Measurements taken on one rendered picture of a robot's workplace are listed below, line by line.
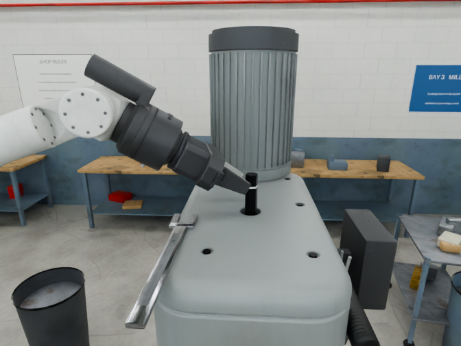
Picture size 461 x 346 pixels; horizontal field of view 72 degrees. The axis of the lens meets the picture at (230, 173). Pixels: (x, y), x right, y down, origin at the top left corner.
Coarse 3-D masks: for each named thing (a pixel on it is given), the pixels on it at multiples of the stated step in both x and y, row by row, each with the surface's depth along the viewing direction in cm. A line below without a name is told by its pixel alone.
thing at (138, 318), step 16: (176, 224) 49; (192, 224) 49; (176, 240) 45; (160, 256) 41; (160, 272) 38; (144, 288) 35; (160, 288) 35; (144, 304) 32; (128, 320) 30; (144, 320) 30
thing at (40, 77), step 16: (16, 64) 465; (32, 64) 463; (48, 64) 462; (64, 64) 461; (80, 64) 459; (32, 80) 471; (48, 80) 469; (64, 80) 468; (80, 80) 466; (416, 80) 438; (432, 80) 436; (448, 80) 435; (32, 96) 478; (48, 96) 477; (416, 96) 444; (432, 96) 443; (448, 96) 441; (416, 112) 450; (432, 112) 449; (448, 112) 448
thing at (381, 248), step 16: (352, 224) 89; (368, 224) 86; (352, 240) 89; (368, 240) 79; (384, 240) 79; (352, 256) 88; (368, 256) 80; (384, 256) 79; (352, 272) 88; (368, 272) 81; (384, 272) 81; (368, 288) 82; (384, 288) 82; (368, 304) 84; (384, 304) 84
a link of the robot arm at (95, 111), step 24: (96, 72) 43; (120, 72) 44; (72, 96) 40; (96, 96) 40; (120, 96) 47; (144, 96) 45; (72, 120) 40; (96, 120) 41; (120, 120) 44; (144, 120) 45; (120, 144) 45
